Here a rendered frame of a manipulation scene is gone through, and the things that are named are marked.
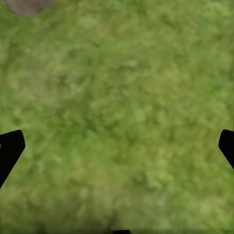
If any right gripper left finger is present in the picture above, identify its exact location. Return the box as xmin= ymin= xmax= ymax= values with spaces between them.
xmin=0 ymin=130 xmax=25 ymax=188

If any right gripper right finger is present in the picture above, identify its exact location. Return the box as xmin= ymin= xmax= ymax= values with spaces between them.
xmin=219 ymin=129 xmax=234 ymax=169

